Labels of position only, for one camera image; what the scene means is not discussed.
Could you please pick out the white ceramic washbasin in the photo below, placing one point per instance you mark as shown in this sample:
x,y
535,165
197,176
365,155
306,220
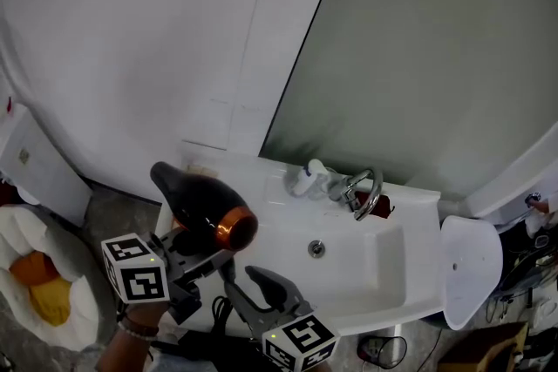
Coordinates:
x,y
379,274

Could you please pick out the yellow cushion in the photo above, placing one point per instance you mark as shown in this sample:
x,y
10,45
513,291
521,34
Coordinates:
x,y
52,302

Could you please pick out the clear glass cup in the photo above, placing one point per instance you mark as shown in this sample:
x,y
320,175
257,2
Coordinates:
x,y
327,187

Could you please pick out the black trousers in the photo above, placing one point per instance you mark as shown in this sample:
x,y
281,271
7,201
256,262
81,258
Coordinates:
x,y
196,355

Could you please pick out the chrome basin drain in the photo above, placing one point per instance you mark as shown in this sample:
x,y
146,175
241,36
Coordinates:
x,y
316,248

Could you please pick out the brown cardboard box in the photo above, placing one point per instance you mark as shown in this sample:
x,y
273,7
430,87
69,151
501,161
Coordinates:
x,y
488,350

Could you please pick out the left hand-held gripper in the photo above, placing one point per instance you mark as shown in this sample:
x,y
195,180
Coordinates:
x,y
139,274

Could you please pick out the black orange hair dryer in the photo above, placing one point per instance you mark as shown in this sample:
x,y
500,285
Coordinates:
x,y
196,200

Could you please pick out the person's right forearm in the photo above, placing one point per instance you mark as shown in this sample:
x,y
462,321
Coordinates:
x,y
316,368

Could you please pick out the white egg-shaped floor seat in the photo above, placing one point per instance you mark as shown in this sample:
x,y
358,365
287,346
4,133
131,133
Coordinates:
x,y
17,318

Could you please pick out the white water dispenser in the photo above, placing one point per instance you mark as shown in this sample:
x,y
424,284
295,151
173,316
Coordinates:
x,y
48,174

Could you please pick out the person's left forearm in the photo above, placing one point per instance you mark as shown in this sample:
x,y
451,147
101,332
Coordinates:
x,y
126,355

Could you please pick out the orange cushion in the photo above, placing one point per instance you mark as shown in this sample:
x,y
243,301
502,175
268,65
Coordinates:
x,y
35,268

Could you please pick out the dark red pouch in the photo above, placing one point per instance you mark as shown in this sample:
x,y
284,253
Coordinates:
x,y
383,207

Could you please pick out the chrome faucet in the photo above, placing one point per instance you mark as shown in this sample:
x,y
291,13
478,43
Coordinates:
x,y
372,196

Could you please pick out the white pump bottle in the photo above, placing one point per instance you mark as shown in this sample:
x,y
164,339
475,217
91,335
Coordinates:
x,y
307,178

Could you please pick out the frosted glass panel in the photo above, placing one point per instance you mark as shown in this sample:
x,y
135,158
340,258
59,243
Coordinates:
x,y
436,56

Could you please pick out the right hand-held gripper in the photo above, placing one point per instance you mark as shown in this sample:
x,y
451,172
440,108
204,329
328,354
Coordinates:
x,y
301,344

